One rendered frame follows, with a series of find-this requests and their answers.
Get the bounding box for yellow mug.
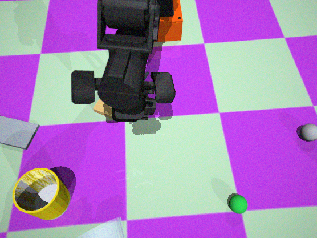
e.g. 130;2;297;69
13;168;71;220

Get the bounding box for green ball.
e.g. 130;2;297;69
229;195;248;214

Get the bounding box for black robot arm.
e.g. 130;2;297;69
97;0;174;122

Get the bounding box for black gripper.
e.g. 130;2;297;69
71;70;176;104

